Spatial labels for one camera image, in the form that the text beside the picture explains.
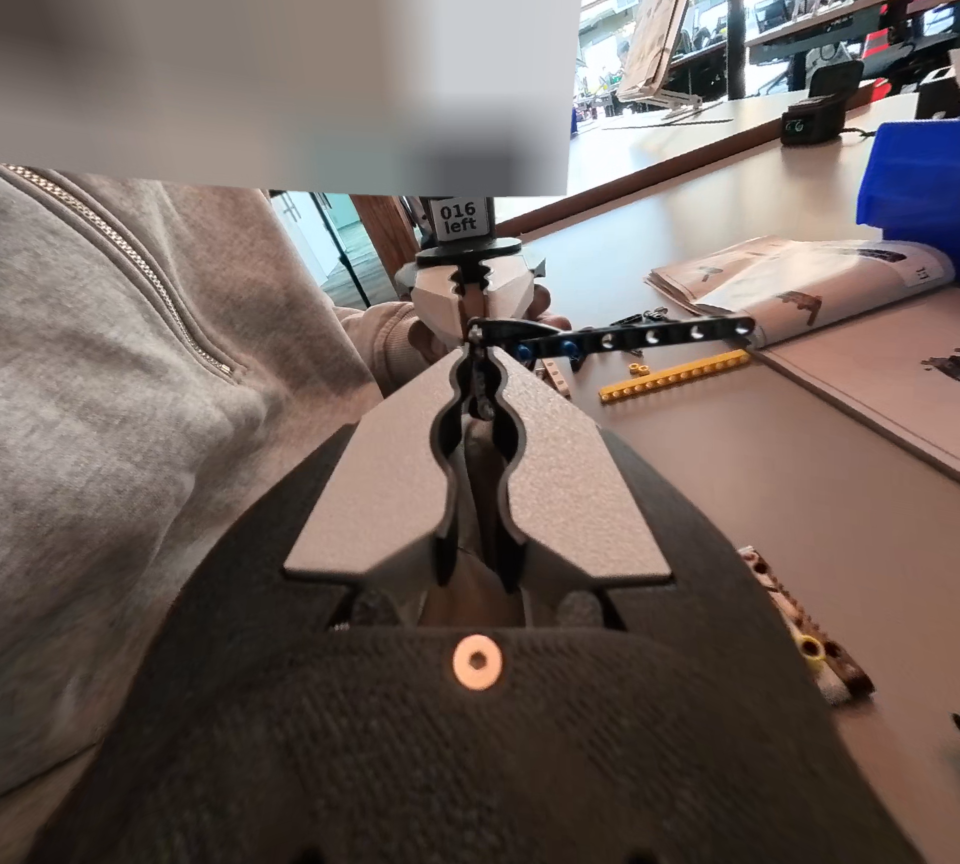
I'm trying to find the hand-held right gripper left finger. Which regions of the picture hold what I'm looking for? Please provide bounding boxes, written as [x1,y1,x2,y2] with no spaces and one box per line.
[283,345,481,614]

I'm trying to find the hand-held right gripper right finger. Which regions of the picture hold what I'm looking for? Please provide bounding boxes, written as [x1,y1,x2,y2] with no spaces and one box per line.
[476,345,673,625]

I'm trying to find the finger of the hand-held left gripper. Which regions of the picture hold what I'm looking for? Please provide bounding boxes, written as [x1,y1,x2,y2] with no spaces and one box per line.
[480,253,546,322]
[396,257,472,353]

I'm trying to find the black lego beam blue pins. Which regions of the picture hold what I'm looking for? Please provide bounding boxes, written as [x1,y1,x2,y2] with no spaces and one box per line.
[468,315,756,361]

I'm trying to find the person's left forearm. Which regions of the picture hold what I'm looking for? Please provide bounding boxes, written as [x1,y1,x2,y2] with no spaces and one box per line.
[330,300,423,396]

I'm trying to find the long yellow lego beam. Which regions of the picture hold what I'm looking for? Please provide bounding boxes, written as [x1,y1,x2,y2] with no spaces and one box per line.
[598,349,753,405]

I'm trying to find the tan and yellow lego beams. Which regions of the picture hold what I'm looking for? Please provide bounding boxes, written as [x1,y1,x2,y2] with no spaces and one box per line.
[737,544,876,709]

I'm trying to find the lego instruction booklet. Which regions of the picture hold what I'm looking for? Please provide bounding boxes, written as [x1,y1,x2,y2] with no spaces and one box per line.
[646,236,955,349]

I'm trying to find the person's left hand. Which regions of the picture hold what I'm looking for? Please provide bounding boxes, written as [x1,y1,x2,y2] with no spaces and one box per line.
[525,283,573,334]

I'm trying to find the cardboard sheet on stand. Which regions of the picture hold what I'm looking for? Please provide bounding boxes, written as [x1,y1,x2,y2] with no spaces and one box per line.
[615,0,725,119]

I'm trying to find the grey flat board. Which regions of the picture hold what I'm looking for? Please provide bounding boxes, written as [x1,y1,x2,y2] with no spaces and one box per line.
[753,320,960,483]

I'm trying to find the black battery charger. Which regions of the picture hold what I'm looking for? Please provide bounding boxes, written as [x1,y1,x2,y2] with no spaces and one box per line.
[780,59,866,147]

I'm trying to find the blue plastic bin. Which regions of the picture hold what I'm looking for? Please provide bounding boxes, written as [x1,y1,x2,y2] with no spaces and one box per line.
[855,120,960,244]

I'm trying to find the brown wooden post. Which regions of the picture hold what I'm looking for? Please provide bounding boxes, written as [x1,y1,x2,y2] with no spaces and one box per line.
[351,194,423,306]

